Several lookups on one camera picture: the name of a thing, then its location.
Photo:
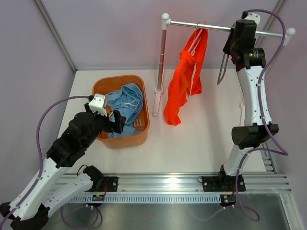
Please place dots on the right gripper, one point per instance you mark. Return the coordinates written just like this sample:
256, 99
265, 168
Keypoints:
226, 49

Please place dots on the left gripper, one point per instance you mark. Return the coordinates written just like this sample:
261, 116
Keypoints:
116, 126

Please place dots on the light blue shorts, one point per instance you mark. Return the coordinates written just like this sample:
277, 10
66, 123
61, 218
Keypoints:
129, 102

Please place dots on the pink hanger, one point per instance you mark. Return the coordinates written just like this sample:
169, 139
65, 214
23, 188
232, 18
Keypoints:
192, 51

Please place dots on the grey hanger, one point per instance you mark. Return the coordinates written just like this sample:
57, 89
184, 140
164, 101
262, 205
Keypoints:
225, 58

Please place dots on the orange shorts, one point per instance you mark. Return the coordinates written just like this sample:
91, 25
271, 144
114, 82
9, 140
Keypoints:
179, 86

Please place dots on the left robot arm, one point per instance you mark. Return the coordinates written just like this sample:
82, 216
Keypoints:
32, 209

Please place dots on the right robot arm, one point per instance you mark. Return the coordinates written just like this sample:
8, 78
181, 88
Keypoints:
267, 128

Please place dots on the orange plastic basket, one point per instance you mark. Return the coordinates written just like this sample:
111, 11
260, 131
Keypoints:
142, 121

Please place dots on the white metal clothes rack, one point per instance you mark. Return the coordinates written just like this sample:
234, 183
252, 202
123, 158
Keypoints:
285, 37

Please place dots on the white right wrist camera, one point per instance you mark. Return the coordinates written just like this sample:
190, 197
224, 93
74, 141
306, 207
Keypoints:
251, 16

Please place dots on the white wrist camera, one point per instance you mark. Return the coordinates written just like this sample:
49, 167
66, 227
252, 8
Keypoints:
98, 104
251, 16

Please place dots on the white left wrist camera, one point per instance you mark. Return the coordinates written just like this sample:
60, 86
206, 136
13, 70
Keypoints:
98, 104

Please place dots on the white slotted cable duct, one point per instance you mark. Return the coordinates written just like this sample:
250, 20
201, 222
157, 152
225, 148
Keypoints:
148, 199

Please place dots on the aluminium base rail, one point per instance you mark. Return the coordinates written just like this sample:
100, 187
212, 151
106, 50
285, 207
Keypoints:
178, 183

